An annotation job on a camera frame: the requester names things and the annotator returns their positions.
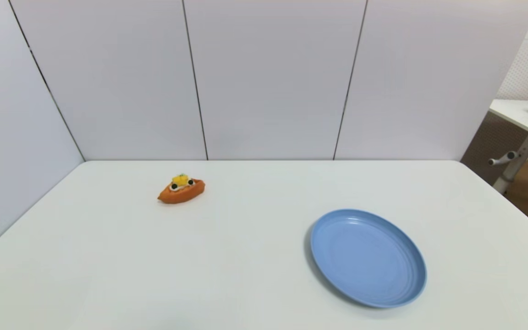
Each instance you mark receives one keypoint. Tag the orange triangle bread with toppings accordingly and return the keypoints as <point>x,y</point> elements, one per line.
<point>182,192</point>

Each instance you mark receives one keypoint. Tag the blue round plate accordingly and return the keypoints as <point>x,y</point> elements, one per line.
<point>368,259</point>

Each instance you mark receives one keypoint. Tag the white table leg with crank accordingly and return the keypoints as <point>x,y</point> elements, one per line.
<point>515,167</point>

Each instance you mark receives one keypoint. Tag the white side table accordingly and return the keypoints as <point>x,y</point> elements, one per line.
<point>516,112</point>

